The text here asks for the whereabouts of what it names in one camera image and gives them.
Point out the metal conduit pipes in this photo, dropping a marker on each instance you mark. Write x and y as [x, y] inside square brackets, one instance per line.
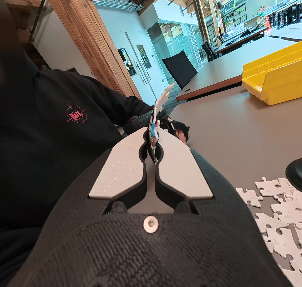
[118, 4]

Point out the yellow plastic bin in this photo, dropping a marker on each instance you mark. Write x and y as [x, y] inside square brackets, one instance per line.
[276, 79]

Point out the person's black sweatshirt torso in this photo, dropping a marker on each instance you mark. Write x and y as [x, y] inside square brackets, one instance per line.
[47, 162]

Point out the black workbench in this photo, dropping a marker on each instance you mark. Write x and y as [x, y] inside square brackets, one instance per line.
[240, 40]

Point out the person's left hand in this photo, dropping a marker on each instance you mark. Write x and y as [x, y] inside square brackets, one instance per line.
[182, 135]

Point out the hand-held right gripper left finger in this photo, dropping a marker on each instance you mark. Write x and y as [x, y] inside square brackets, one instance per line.
[118, 171]

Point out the grey table with wooden edge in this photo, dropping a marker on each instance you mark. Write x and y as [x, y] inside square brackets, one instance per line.
[224, 70]

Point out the person's left forearm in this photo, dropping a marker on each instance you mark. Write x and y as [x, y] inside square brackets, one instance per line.
[122, 105]

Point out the black round puzzle stand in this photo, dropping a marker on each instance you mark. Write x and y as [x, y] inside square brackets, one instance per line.
[296, 173]

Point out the wooden post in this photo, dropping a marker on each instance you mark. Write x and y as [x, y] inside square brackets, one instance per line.
[89, 37]

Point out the pile of white puzzle pieces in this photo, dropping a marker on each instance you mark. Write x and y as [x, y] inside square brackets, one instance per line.
[283, 237]

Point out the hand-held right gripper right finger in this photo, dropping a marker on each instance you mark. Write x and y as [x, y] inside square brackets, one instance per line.
[184, 171]

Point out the curved assembled puzzle section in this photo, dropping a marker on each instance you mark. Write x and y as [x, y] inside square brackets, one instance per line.
[162, 98]

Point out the black office chair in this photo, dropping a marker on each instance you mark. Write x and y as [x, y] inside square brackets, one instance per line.
[180, 70]

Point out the orange traffic cone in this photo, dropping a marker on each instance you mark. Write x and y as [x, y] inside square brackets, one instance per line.
[267, 22]

